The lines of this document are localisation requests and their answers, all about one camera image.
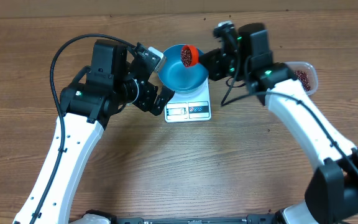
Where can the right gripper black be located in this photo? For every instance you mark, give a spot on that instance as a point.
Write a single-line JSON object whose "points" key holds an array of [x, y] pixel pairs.
{"points": [[214, 65]]}

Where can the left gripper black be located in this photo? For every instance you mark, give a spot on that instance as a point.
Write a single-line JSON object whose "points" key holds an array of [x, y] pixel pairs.
{"points": [[150, 91]]}

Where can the blue plastic bowl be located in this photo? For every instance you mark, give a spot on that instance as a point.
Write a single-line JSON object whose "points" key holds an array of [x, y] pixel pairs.
{"points": [[175, 76]]}

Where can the red measuring scoop blue handle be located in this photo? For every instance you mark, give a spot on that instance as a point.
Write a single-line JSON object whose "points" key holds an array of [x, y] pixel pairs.
{"points": [[189, 55]]}

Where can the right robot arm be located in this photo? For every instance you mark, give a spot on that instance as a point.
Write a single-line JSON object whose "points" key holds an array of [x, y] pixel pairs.
{"points": [[245, 55]]}

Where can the white digital kitchen scale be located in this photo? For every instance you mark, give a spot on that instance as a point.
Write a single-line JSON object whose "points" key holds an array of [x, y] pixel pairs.
{"points": [[189, 107]]}

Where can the clear plastic container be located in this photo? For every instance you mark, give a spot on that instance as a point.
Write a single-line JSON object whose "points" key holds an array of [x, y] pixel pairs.
{"points": [[311, 72]]}

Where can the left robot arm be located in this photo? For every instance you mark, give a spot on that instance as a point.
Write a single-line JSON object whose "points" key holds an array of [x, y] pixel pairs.
{"points": [[117, 76]]}

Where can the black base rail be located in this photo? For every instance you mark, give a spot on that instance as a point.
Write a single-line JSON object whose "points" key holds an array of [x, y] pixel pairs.
{"points": [[99, 217]]}

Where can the red beans in container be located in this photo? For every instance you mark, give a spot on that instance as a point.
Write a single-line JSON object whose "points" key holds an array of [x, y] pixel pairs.
{"points": [[303, 77]]}

